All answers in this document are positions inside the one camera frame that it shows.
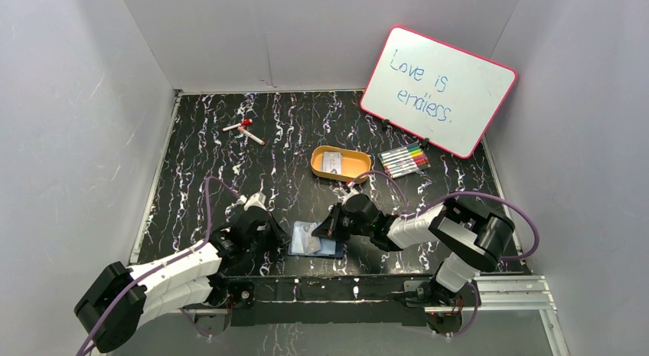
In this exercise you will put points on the orange oval tray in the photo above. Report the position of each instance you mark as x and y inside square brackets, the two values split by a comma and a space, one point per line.
[354, 163]

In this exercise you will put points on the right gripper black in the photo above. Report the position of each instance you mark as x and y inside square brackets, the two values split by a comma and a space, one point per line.
[330, 227]

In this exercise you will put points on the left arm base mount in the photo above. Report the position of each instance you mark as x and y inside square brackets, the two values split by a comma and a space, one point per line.
[214, 316]

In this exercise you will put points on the white marker red tip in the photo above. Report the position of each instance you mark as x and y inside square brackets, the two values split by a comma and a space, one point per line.
[251, 136]

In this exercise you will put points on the pink framed whiteboard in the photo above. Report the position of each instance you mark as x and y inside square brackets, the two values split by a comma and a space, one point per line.
[436, 91]

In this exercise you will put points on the pack of coloured markers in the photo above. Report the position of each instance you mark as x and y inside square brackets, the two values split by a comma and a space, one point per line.
[404, 160]

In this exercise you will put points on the aluminium frame rail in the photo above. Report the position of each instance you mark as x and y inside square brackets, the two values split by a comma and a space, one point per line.
[371, 299]

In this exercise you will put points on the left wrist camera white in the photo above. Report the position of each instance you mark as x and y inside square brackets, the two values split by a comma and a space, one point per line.
[255, 200]

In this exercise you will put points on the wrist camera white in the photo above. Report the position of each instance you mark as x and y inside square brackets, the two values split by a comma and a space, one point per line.
[255, 200]
[352, 189]

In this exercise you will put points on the blue leather card holder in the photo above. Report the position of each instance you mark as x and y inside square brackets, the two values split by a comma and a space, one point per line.
[330, 248]

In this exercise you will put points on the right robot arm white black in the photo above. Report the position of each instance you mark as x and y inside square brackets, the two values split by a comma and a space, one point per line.
[476, 235]

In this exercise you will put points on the silver credit card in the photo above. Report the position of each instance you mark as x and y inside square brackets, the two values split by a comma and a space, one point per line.
[303, 243]
[332, 163]

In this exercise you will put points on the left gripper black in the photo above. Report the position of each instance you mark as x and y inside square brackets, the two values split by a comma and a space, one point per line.
[273, 232]

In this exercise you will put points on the red capped marker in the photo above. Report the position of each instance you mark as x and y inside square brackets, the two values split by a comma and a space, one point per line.
[243, 123]

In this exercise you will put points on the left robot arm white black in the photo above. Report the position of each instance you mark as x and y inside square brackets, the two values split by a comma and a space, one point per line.
[124, 298]

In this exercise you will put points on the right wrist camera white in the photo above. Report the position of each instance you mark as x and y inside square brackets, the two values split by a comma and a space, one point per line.
[352, 189]

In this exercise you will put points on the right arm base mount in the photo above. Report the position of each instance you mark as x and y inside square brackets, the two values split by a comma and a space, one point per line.
[463, 304]

